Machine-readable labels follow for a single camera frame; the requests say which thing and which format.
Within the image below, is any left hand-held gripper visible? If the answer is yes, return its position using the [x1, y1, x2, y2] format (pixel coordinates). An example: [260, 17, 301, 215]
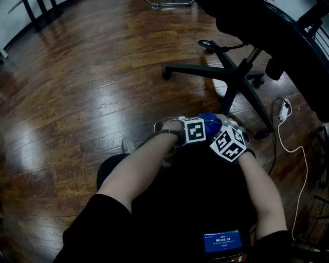
[153, 116, 208, 146]

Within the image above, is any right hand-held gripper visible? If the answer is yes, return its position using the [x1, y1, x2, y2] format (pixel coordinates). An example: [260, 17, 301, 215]
[209, 114, 250, 163]

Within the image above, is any blue cloth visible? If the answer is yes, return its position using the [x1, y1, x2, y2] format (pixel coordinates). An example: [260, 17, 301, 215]
[197, 111, 223, 137]

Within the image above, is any black office chair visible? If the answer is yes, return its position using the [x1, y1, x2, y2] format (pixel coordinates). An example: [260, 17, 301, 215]
[161, 0, 329, 141]

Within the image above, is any person's right forearm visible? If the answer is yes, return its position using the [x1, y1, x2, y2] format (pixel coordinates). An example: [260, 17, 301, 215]
[237, 151, 288, 241]

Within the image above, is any person's left forearm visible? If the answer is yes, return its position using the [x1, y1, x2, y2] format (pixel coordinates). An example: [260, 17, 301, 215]
[97, 120, 186, 214]

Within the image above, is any white power adaptor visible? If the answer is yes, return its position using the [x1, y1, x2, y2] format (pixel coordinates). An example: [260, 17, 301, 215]
[278, 99, 293, 121]

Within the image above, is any black metal stand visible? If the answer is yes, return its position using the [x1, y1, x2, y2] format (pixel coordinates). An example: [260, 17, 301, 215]
[310, 123, 329, 190]

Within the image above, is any phone with blue screen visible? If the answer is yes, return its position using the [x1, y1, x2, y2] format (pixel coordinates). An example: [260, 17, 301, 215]
[203, 229, 244, 254]

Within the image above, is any black metal railing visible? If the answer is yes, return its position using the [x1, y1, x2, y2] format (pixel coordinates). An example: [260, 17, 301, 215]
[304, 22, 329, 59]

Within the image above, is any thin black cable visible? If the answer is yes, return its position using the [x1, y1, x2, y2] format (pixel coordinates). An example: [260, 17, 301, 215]
[268, 98, 291, 175]

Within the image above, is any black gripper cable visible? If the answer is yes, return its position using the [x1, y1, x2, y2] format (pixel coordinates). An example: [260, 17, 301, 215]
[133, 132, 160, 152]

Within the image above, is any white cable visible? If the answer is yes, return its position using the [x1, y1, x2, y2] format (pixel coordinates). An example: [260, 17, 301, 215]
[277, 119, 308, 239]

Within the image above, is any black wire frame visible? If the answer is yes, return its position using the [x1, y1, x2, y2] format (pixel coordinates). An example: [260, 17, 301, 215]
[293, 195, 329, 257]

